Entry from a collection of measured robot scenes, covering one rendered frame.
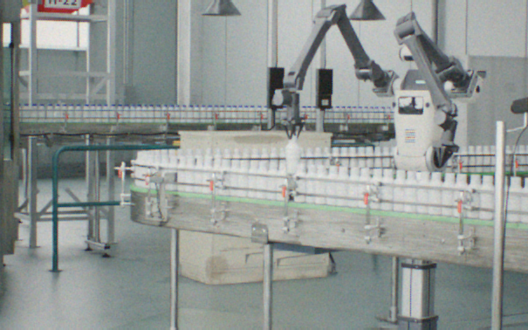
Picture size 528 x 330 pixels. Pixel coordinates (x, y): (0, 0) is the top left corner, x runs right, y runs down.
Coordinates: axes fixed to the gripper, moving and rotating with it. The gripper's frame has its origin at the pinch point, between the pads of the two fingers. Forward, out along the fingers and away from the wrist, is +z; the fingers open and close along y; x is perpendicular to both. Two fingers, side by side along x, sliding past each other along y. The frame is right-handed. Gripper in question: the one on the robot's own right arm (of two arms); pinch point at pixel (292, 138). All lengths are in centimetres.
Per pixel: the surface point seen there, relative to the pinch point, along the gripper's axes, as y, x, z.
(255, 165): 1.3, -21.9, 13.1
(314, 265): -332, -276, 124
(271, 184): 2.9, -10.1, 21.0
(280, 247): -24, -30, 54
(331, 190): 3.1, 24.6, 21.5
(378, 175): 2, 49, 14
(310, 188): 3.1, 12.7, 21.2
